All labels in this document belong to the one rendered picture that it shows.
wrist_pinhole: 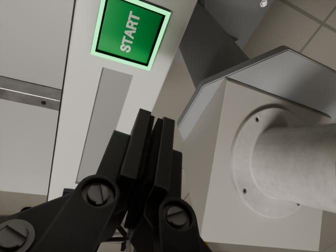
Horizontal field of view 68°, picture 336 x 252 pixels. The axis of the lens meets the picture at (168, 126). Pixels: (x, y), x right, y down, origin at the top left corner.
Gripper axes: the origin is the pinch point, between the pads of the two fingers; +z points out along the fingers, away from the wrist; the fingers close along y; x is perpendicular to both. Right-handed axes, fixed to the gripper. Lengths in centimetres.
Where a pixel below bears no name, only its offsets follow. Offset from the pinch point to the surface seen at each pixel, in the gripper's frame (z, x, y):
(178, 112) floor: 119, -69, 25
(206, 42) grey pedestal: 61, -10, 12
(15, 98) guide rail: 23.4, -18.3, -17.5
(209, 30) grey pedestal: 69, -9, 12
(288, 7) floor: 125, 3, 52
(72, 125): 14.5, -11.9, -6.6
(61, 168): 14.4, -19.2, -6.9
